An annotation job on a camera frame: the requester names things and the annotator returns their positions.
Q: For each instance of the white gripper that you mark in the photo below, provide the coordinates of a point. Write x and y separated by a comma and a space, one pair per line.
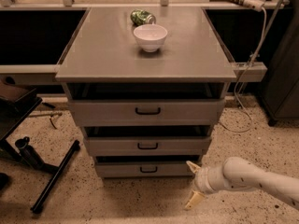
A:
202, 180

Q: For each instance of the grey bottom drawer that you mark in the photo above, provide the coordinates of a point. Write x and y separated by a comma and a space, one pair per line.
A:
143, 170

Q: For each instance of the grey drawer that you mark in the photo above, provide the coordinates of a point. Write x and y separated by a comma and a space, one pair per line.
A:
146, 146
146, 112
143, 170

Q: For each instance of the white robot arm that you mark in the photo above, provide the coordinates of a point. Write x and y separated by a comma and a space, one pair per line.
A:
237, 174

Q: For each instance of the grey drawer cabinet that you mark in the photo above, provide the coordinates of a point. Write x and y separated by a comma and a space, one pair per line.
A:
105, 63

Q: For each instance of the grey middle drawer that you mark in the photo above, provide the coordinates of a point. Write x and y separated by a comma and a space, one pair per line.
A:
146, 146

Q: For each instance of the grey top drawer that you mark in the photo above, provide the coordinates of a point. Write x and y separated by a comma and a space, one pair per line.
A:
146, 112

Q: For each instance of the dark cabinet at right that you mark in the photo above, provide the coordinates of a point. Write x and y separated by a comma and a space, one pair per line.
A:
279, 90

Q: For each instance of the white ceramic bowl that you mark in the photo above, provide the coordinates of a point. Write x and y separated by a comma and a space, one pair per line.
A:
150, 37

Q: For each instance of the black stand with base bar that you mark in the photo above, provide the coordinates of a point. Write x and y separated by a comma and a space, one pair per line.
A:
17, 103

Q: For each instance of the grey side rail beam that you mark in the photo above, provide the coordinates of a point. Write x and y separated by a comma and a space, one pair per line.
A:
249, 73

